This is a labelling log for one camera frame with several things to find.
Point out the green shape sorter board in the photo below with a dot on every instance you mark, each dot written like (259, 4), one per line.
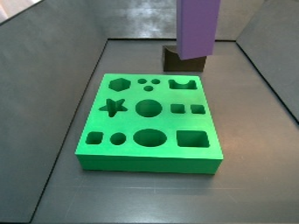
(150, 125)

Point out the purple arch block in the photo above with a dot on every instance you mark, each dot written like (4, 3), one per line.
(196, 23)

